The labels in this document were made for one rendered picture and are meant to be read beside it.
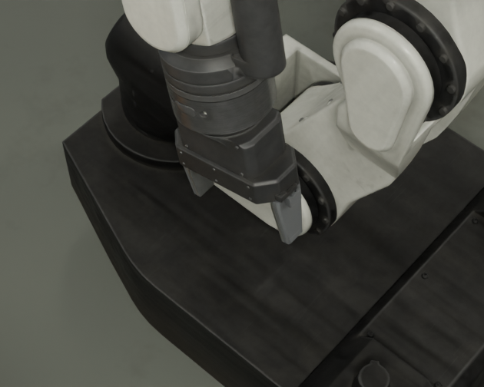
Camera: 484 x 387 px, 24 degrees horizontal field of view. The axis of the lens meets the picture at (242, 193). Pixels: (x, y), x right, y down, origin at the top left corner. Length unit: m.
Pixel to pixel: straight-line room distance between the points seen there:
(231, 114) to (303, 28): 1.03
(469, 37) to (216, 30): 0.27
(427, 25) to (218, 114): 0.22
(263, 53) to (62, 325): 0.83
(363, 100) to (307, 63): 0.37
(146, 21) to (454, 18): 0.30
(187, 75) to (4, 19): 1.12
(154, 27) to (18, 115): 1.00
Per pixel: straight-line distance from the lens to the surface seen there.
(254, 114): 0.90
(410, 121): 1.06
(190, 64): 0.86
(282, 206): 0.96
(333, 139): 1.24
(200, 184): 1.04
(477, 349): 1.38
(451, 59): 1.01
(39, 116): 1.81
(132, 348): 1.57
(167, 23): 0.82
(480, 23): 1.03
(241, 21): 0.82
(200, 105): 0.88
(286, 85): 1.46
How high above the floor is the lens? 1.40
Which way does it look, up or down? 56 degrees down
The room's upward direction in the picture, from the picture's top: straight up
